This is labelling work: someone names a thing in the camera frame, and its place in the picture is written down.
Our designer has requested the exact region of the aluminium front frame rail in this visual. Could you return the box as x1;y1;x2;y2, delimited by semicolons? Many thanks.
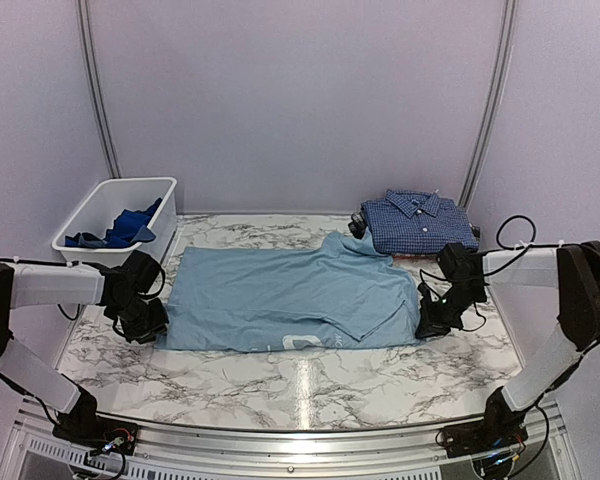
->
0;399;583;479

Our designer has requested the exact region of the dark blue garment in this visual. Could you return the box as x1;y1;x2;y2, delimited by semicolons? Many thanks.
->
64;198;162;249

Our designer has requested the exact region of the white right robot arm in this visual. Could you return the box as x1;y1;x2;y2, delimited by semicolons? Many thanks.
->
416;238;600;448

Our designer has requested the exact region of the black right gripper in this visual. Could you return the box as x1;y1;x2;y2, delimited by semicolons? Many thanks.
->
415;282;485;338

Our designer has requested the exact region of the light blue garment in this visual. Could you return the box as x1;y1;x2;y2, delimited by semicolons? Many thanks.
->
155;232;420;352

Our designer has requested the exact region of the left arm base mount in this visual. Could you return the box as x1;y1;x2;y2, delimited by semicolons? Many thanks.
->
53;387;139;455

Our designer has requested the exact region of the left wall aluminium post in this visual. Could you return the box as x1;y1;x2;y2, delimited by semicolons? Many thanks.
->
76;0;122;179

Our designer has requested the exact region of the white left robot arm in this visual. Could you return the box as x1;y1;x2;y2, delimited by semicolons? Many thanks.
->
0;252;168;445

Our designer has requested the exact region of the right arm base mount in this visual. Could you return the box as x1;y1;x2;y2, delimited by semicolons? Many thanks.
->
435;387;529;458

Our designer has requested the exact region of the blue checked shirt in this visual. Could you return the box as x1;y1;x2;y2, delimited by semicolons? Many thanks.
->
361;189;479;255

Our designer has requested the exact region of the white plastic laundry bin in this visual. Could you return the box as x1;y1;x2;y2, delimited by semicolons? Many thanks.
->
52;177;177;267

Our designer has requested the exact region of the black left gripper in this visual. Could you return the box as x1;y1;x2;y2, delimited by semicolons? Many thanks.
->
110;295;169;345

